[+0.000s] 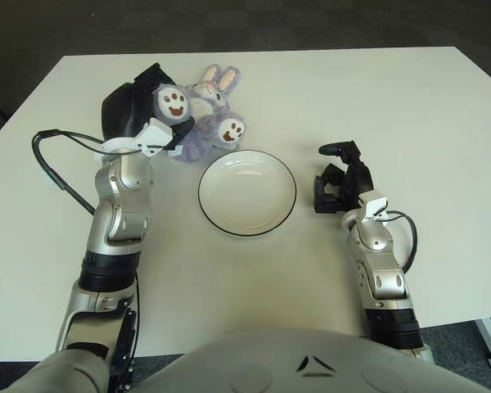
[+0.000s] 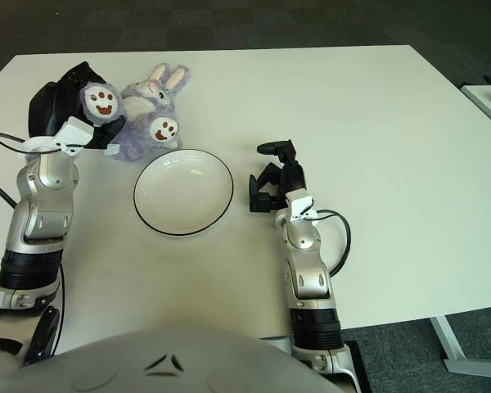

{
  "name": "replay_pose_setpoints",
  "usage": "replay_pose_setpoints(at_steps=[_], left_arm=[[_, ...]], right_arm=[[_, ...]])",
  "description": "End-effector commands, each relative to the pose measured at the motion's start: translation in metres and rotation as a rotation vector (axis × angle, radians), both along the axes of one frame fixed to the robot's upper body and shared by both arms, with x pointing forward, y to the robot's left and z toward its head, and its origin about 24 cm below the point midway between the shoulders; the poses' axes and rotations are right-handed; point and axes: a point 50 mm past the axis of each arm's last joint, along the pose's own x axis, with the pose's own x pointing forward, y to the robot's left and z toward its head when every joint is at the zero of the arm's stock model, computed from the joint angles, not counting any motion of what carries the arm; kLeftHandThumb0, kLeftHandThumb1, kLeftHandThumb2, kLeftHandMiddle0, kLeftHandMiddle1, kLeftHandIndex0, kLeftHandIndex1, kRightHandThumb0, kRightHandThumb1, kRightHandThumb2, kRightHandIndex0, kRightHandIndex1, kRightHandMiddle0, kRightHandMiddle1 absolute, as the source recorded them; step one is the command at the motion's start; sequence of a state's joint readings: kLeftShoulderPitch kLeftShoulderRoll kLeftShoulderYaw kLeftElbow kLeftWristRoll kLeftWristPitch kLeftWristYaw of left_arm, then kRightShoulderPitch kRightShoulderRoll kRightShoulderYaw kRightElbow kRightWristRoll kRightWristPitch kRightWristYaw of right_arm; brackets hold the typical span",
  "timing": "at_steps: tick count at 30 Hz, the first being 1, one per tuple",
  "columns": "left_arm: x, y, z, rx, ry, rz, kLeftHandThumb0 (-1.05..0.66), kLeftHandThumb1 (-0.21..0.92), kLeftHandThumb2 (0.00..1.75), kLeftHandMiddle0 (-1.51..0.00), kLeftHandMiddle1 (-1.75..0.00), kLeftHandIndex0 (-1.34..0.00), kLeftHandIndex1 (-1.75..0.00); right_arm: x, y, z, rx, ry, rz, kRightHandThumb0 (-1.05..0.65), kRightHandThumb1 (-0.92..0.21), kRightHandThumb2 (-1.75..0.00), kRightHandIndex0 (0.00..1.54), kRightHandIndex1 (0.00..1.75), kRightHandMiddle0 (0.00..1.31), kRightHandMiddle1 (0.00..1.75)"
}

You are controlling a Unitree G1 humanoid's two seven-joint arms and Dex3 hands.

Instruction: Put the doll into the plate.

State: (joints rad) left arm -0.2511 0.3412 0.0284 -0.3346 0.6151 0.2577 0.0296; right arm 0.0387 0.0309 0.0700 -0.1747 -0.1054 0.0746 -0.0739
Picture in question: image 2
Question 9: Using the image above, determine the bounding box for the white right wrist connector box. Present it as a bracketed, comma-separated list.
[285, 196, 317, 224]

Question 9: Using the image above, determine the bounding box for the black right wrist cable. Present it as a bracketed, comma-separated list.
[310, 209, 352, 276]

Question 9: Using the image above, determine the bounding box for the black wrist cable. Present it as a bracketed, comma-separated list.
[0, 129, 61, 208]
[310, 209, 352, 276]

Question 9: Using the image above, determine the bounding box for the white side table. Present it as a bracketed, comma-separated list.
[460, 83, 491, 136]

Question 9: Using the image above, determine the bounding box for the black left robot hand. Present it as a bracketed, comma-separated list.
[26, 61, 128, 151]

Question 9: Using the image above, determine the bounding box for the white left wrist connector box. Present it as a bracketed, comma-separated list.
[55, 115, 95, 156]

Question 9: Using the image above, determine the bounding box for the white table leg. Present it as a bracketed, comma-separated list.
[428, 314, 491, 380]

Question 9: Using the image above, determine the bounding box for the white plate with black rim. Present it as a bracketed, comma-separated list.
[133, 149, 234, 237]

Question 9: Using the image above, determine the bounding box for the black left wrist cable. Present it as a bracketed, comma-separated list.
[0, 129, 61, 208]

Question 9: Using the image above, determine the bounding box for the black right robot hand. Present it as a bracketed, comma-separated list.
[248, 139, 308, 214]

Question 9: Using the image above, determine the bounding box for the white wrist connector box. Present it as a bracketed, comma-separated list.
[285, 196, 317, 224]
[55, 115, 95, 156]

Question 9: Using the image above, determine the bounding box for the grey robot torso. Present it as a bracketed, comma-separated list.
[0, 327, 345, 393]

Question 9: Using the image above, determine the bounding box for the purple plush bunny doll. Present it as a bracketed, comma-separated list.
[79, 63, 191, 164]

